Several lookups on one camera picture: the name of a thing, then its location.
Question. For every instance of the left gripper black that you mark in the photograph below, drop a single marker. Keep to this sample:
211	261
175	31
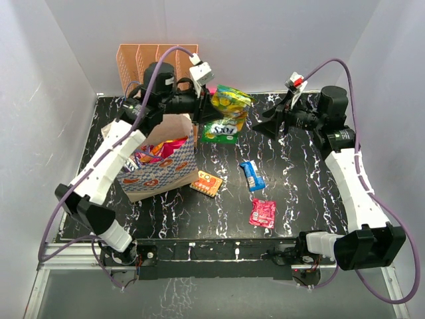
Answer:
208	111

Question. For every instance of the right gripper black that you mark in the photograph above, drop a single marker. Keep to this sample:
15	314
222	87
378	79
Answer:
268	127

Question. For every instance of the green Fox's candy bag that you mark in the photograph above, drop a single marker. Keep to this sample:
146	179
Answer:
234	106

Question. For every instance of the magenta silver snack bag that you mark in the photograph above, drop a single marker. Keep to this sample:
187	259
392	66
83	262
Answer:
178	143

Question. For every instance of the white checkered paper bag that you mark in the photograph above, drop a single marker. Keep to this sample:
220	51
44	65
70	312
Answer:
161	175

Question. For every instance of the blue wafer bar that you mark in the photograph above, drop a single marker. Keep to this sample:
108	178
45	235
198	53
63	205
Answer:
254	179

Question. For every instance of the pink candy pack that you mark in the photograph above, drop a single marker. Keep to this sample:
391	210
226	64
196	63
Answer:
263	213

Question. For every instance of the orange Fox's candy bag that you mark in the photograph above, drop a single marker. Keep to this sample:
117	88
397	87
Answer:
164	149

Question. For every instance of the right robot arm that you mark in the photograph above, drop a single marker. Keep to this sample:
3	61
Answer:
372	241

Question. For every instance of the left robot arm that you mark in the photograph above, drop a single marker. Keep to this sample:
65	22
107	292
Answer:
83	198

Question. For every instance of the orange cracker pack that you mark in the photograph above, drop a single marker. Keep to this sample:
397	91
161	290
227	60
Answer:
207	184

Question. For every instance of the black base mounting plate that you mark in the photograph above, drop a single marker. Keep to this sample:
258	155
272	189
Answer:
153	259

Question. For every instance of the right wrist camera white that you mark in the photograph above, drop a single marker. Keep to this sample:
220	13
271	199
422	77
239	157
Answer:
295	85

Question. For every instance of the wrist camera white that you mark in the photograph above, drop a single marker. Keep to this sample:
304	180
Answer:
200	73
295	85

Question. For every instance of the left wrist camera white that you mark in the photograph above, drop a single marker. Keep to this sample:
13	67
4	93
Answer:
200	73

